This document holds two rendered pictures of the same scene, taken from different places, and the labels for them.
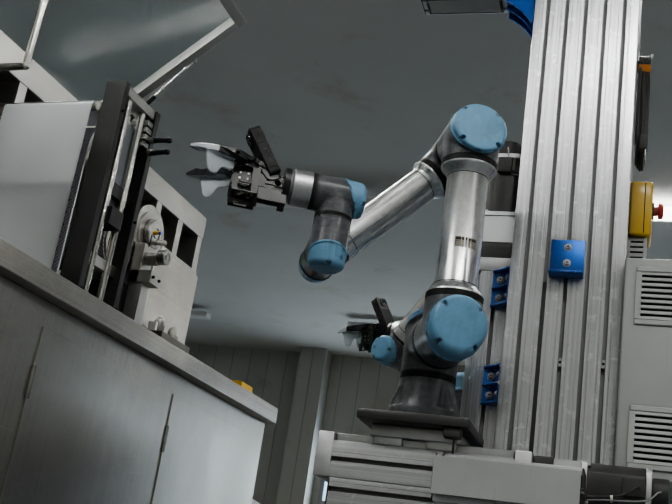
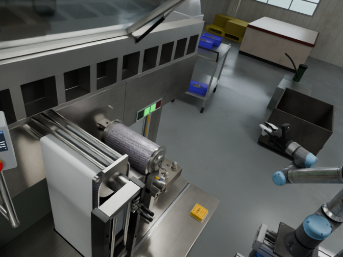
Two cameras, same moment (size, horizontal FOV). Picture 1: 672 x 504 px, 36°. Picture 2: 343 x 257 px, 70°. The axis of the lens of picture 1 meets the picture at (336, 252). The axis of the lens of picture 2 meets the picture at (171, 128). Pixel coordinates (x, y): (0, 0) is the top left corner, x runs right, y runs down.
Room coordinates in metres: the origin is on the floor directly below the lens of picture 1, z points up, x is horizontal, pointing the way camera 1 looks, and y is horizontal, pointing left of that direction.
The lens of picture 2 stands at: (1.68, 0.37, 1.99)
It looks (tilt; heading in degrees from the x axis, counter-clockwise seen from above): 36 degrees down; 5
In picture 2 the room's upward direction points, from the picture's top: 13 degrees clockwise
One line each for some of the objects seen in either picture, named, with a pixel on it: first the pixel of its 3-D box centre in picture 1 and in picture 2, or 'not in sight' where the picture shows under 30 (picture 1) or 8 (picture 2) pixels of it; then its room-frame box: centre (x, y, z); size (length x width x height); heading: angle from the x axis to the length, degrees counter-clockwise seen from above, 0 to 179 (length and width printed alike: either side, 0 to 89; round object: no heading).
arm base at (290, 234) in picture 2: not in sight; (301, 242); (2.55, -0.38, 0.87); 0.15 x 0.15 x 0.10
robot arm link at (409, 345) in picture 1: (432, 344); not in sight; (2.07, -0.23, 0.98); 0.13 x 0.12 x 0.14; 8
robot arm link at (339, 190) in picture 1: (336, 197); not in sight; (1.91, 0.01, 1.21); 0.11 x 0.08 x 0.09; 98
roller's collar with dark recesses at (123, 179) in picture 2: not in sight; (120, 183); (2.19, 0.54, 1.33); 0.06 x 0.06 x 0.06; 69
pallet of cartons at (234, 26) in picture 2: not in sight; (229, 27); (10.55, 0.01, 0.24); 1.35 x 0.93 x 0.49; 72
